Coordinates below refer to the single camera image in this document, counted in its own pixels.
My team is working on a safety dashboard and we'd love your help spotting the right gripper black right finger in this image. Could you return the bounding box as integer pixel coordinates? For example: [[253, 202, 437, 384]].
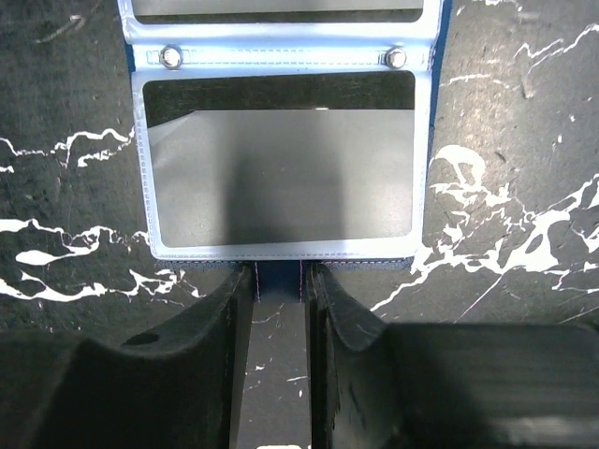
[[306, 264, 598, 448]]

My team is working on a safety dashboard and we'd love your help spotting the dark mirror-finish card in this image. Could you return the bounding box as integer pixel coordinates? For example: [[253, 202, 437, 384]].
[[132, 0, 424, 24], [143, 72, 416, 248]]

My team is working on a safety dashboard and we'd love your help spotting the blue card holder wallet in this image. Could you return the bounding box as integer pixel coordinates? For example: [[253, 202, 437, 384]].
[[118, 1, 452, 300]]

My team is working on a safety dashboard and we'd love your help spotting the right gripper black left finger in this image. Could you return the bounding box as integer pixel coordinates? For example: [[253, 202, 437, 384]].
[[1, 266, 253, 448]]

